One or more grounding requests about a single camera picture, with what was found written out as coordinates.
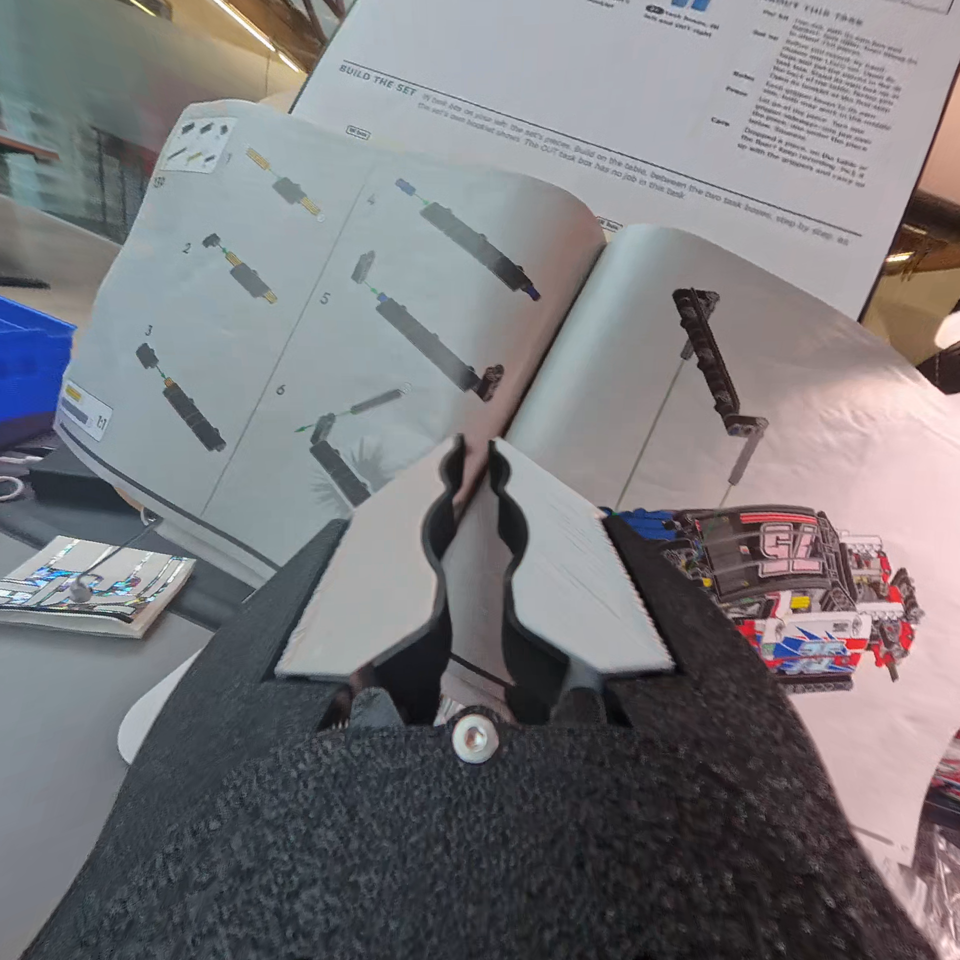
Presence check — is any shiny sticker booklet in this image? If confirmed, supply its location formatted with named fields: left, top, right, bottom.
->
left=0, top=534, right=198, bottom=641

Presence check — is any white monitor stand base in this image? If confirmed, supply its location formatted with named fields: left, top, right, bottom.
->
left=116, top=651, right=208, bottom=767

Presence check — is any blue plastic bin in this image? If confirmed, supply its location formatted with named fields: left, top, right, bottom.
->
left=0, top=294, right=78, bottom=452

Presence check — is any white cord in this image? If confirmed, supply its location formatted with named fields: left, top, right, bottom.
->
left=0, top=450, right=43, bottom=502

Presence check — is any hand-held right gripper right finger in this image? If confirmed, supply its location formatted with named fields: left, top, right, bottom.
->
left=486, top=438, right=678, bottom=687

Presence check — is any printed task sheet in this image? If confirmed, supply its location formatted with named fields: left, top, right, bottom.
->
left=288, top=0, right=960, bottom=325

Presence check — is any grey cable with plug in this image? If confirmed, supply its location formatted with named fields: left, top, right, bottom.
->
left=69, top=517, right=163, bottom=604

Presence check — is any white sheet with truck print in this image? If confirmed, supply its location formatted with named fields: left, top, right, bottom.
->
left=600, top=330, right=960, bottom=925

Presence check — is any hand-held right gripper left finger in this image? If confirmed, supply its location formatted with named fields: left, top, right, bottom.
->
left=274, top=433, right=466, bottom=687

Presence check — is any open building instruction booklet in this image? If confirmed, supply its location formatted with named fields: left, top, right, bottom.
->
left=54, top=97, right=931, bottom=588

